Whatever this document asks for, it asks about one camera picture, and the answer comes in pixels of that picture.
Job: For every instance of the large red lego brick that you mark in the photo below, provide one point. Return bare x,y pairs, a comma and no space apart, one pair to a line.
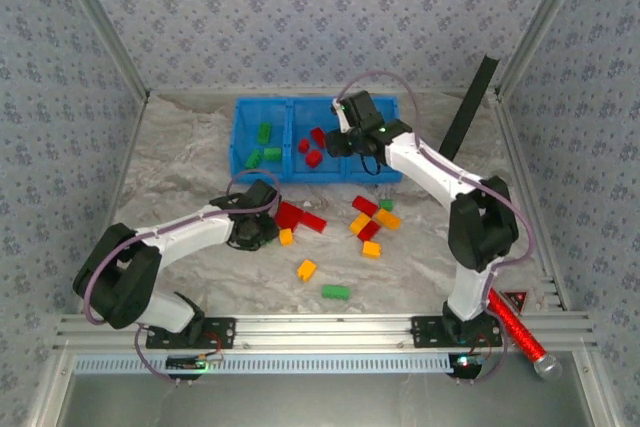
289,214

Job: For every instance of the long red lego brick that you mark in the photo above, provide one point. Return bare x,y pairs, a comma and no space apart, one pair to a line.
365,205
318,137

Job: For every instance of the small red lego brick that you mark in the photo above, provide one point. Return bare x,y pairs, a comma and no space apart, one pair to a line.
314,158
304,145

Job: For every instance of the long green lego brick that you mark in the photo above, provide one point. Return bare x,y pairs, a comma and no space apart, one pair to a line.
253,158
264,132
335,292

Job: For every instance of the green sloped lego brick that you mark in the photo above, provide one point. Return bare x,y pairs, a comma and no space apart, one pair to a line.
386,205

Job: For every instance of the long yellow lego brick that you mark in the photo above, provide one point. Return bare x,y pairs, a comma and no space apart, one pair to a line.
388,218

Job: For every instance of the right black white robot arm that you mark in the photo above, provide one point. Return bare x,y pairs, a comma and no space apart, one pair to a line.
435,167

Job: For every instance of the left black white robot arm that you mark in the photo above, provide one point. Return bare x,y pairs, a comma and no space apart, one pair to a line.
190,234

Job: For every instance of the blue plastic bin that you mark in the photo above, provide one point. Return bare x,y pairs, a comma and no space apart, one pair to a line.
300,117
250,117
390,107

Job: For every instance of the black flat bar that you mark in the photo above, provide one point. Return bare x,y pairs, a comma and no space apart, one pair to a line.
472,97

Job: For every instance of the small electronics board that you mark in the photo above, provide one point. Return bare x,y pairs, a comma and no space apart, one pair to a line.
187,363
465,363

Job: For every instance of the grey metal panel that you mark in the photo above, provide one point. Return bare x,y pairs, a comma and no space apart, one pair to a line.
320,402

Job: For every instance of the red glitter toy microphone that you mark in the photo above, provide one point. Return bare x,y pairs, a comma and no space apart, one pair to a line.
515,327

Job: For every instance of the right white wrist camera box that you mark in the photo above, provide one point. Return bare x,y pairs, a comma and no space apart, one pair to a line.
342,119

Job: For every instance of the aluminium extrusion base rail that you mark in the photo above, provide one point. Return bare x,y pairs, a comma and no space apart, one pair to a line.
325,332

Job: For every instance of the aluminium side rail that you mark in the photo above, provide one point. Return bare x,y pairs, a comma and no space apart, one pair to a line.
131,147
510,132

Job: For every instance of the aluminium frame post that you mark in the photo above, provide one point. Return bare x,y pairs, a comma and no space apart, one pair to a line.
106,22
539,22

